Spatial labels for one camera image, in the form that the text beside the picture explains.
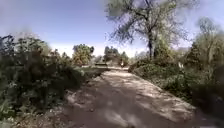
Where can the row of distant trees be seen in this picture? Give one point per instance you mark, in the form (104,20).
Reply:
(81,55)

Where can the brown dirt path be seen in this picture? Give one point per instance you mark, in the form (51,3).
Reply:
(120,96)

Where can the large sparse tree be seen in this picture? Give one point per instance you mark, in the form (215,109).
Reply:
(150,43)

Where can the low green bushes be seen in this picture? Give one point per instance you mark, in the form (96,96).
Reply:
(173,78)

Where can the thicket of green bushes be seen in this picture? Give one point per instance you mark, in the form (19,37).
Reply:
(30,76)

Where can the group of leafy trees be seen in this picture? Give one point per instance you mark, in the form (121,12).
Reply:
(208,43)

